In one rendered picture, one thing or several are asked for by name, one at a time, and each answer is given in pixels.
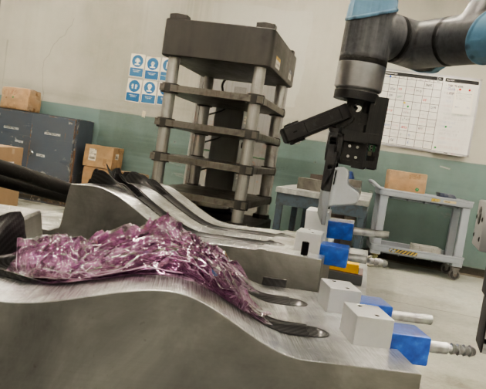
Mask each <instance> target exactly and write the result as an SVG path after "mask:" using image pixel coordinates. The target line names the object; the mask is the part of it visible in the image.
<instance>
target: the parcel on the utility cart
mask: <svg viewBox="0 0 486 389"><path fill-rule="evenodd" d="M426 184H427V174H418V173H411V172H406V171H397V170H391V169H387V170H386V180H385V185H384V188H388V189H393V190H398V191H408V192H413V193H418V194H425V189H426Z"/></svg>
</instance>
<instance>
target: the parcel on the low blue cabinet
mask: <svg viewBox="0 0 486 389"><path fill-rule="evenodd" d="M0 107H2V108H7V109H13V110H23V111H28V112H33V113H39V112H40V107H41V93H40V92H37V91H35V90H31V89H26V88H18V87H10V86H3V88H2V98H1V102H0Z"/></svg>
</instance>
